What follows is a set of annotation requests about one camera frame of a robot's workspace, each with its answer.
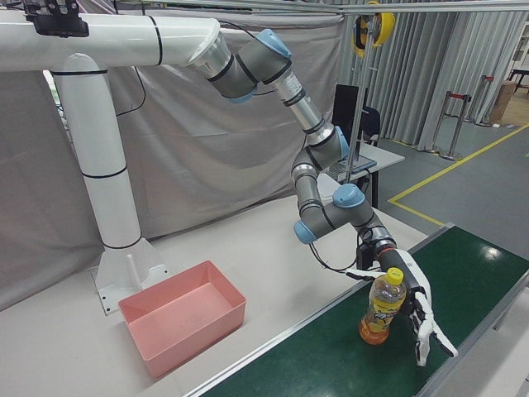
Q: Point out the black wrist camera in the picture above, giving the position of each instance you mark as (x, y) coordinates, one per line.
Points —
(364, 256)

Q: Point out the green conveyor belt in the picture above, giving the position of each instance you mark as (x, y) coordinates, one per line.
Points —
(351, 364)

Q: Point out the black head camera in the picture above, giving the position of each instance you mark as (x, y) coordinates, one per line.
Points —
(53, 20)

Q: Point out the silver queue stanchion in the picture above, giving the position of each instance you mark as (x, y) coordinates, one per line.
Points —
(456, 132)
(438, 124)
(487, 99)

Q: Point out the black screen on desk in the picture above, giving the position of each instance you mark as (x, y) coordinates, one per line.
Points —
(345, 107)

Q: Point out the UR5e robot arm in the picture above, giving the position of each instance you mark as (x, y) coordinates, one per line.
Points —
(306, 107)

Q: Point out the grey pleated curtain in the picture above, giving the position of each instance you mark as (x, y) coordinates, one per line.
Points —
(413, 62)

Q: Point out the grey cloth backdrop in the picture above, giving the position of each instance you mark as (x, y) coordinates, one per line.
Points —
(206, 144)

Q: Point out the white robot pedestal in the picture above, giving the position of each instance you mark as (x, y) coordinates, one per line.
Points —
(103, 144)

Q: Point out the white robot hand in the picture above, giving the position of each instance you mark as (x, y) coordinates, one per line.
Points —
(417, 285)

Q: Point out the grey laptop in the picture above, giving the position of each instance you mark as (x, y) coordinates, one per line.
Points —
(351, 167)

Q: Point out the pink plastic basket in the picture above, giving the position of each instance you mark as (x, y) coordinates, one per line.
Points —
(182, 318)

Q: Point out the brown cardboard box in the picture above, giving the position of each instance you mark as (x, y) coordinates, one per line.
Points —
(502, 103)

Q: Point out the orange drink bottle yellow cap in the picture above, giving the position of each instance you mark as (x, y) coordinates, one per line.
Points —
(380, 314)

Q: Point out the white office desk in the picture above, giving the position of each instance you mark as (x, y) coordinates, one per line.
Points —
(384, 159)

